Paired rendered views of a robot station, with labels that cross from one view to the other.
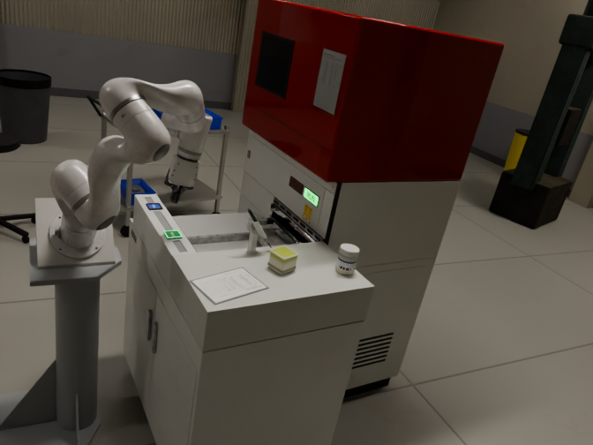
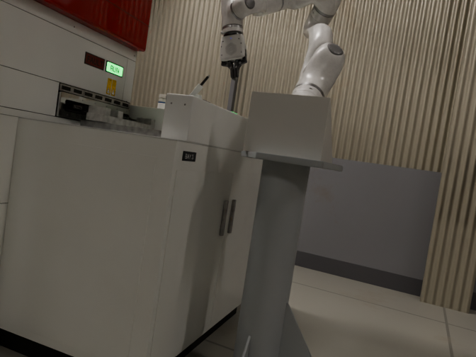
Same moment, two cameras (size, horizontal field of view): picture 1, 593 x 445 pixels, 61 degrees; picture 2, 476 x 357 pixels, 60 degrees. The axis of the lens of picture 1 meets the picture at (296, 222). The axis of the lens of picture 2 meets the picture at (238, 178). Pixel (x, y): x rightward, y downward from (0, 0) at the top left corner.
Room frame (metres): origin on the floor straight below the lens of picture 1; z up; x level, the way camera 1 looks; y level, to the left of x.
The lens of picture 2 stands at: (2.57, 1.83, 0.80)
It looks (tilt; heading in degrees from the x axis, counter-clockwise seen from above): 3 degrees down; 234
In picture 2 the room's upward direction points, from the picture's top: 9 degrees clockwise
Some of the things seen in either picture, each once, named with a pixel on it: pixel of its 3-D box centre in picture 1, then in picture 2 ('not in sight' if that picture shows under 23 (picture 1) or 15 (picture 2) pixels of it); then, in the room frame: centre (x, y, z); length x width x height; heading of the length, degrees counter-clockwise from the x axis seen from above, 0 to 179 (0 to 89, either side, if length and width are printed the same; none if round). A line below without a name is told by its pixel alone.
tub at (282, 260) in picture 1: (282, 260); not in sight; (1.56, 0.02, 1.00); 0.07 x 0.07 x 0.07; 52
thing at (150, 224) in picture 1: (161, 237); (212, 127); (1.76, 0.51, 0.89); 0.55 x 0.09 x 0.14; 34
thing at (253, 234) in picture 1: (258, 236); (195, 98); (1.65, 0.13, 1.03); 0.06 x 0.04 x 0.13; 124
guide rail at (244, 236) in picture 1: (226, 237); (133, 130); (1.98, 0.29, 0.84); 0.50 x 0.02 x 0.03; 124
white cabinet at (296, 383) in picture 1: (221, 345); (156, 236); (1.79, 0.22, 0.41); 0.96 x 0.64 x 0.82; 34
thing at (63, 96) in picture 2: (292, 232); (97, 112); (2.04, 0.01, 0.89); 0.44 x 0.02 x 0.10; 34
